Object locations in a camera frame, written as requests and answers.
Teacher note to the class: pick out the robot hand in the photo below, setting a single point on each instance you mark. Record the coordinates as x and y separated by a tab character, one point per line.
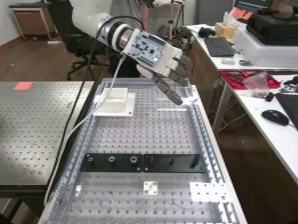
159	56

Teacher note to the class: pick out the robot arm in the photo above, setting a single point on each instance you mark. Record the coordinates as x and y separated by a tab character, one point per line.
87	15

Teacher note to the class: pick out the white desk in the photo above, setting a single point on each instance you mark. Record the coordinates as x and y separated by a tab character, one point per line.
207	61
266	143

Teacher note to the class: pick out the black keyboard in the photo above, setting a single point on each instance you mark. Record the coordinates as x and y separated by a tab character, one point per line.
218	46
290	106

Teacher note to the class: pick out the small white box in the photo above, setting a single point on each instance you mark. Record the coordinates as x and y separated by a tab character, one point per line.
114	100

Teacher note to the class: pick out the small cardboard box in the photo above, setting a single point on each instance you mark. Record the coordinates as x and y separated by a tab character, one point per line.
224	30

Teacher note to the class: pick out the red tray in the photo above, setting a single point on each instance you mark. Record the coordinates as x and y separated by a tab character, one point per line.
234	80

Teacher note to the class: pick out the black office chair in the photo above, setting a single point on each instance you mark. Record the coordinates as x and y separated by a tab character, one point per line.
73	33

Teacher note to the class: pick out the clear plastic bag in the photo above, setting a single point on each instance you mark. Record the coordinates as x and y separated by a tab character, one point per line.
256	83

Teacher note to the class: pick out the translucent storage bin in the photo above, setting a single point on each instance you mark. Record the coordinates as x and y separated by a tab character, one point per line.
266	53

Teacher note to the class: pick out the black case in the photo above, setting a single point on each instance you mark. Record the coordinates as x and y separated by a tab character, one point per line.
274	30

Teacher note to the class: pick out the clear box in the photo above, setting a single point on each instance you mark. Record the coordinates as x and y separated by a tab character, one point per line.
207	140

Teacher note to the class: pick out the wooden cabinet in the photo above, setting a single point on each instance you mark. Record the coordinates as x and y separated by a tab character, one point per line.
33	21

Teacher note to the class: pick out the black computer mouse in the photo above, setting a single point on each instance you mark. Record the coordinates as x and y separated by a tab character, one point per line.
274	117

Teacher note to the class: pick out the red tape patch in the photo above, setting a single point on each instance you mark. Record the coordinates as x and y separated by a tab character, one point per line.
22	86

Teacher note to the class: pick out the black plate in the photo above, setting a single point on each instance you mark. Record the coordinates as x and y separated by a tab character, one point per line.
123	163

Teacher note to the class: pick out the small white square bracket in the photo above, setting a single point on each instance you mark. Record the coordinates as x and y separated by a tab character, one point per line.
150	187

